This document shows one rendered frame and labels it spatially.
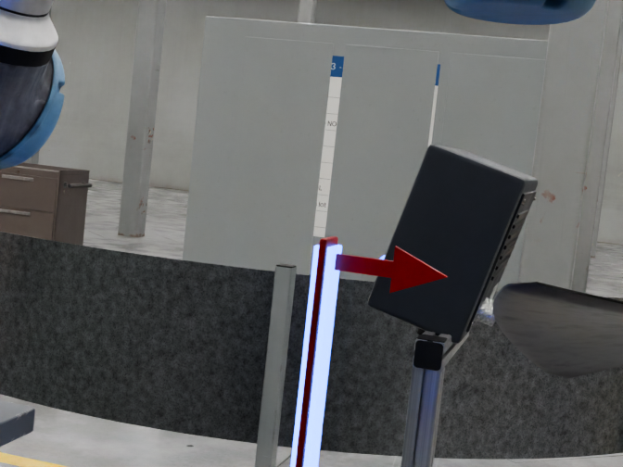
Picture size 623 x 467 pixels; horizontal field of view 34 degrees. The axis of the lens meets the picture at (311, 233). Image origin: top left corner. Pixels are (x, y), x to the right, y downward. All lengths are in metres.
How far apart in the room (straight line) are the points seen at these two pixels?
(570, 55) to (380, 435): 2.82
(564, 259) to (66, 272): 2.87
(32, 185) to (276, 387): 5.10
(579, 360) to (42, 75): 0.47
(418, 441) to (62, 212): 6.29
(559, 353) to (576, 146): 4.25
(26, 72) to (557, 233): 4.15
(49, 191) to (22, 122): 6.37
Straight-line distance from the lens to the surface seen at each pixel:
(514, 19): 0.52
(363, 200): 6.73
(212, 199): 7.06
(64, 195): 7.26
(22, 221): 7.31
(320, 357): 0.53
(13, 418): 0.86
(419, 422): 1.08
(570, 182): 4.83
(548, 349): 0.58
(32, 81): 0.83
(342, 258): 0.52
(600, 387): 2.66
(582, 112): 4.84
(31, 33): 0.81
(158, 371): 2.41
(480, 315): 1.13
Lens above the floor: 1.24
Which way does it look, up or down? 5 degrees down
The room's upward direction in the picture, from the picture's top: 6 degrees clockwise
